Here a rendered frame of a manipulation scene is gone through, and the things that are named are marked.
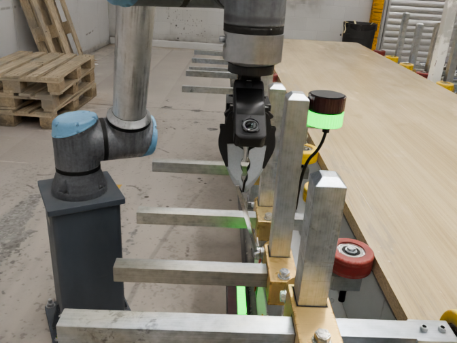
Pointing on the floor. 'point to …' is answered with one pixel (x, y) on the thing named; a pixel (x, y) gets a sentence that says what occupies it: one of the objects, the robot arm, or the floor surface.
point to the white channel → (443, 40)
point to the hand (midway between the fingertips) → (243, 186)
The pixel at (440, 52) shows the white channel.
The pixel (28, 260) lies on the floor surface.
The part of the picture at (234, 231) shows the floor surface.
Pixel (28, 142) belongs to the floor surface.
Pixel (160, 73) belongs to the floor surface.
